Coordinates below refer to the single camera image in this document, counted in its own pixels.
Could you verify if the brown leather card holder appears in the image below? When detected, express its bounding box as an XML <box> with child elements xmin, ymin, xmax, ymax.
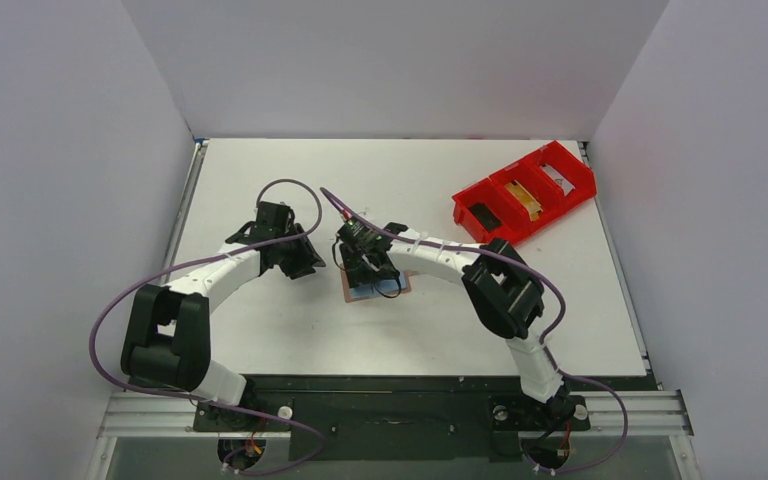
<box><xmin>341</xmin><ymin>271</ymin><xmax>411</xmax><ymax>303</ymax></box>

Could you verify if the white patterned card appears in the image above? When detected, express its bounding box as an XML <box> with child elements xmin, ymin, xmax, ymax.
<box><xmin>541</xmin><ymin>164</ymin><xmax>575</xmax><ymax>196</ymax></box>

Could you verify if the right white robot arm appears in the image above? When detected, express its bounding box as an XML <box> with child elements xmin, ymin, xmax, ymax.
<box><xmin>336</xmin><ymin>217</ymin><xmax>564</xmax><ymax>427</ymax></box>

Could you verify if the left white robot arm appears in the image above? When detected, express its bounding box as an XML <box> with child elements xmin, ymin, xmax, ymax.
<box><xmin>120</xmin><ymin>202</ymin><xmax>325</xmax><ymax>430</ymax></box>

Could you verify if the black card in bin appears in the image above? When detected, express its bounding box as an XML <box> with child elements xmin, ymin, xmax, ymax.
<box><xmin>468</xmin><ymin>202</ymin><xmax>502</xmax><ymax>232</ymax></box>

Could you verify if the yellow card in bin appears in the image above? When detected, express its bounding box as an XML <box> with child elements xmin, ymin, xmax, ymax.
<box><xmin>505</xmin><ymin>181</ymin><xmax>543</xmax><ymax>222</ymax></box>

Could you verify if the red three-compartment bin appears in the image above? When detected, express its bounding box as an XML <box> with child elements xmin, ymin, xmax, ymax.
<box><xmin>452</xmin><ymin>141</ymin><xmax>597</xmax><ymax>245</ymax></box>

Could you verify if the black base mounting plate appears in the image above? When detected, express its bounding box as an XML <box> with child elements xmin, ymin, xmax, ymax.
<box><xmin>193</xmin><ymin>370</ymin><xmax>591</xmax><ymax>463</ymax></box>

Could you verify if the aluminium frame rail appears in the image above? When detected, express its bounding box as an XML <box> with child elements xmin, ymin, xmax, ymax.
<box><xmin>98</xmin><ymin>390</ymin><xmax>693</xmax><ymax>439</ymax></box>

